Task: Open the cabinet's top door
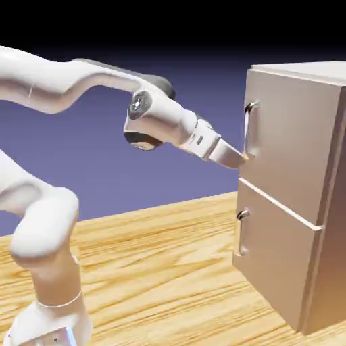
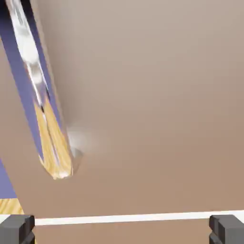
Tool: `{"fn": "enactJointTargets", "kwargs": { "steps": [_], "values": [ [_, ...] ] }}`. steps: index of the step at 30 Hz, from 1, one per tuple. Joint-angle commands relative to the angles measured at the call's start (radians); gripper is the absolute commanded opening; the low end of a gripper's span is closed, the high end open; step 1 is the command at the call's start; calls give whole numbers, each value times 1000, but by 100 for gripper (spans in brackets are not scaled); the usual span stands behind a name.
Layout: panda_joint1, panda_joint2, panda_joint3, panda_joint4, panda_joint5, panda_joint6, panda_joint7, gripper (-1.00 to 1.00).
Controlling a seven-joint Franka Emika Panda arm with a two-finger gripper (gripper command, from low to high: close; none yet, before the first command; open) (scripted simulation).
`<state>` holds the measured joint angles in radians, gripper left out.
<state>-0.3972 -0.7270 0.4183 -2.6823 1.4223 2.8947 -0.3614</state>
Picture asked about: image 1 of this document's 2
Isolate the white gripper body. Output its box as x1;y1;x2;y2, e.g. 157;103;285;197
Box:
206;137;246;170

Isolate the short silver curved door handle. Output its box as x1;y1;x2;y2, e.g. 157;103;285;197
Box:
234;208;251;257

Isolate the short light wood cabinet door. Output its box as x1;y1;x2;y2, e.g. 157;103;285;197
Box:
232;178;325;332

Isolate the tall light wood cabinet door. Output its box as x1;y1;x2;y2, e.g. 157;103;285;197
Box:
239;68;346;227

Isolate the long silver curved door handle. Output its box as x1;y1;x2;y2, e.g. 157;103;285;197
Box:
243;100;261;160

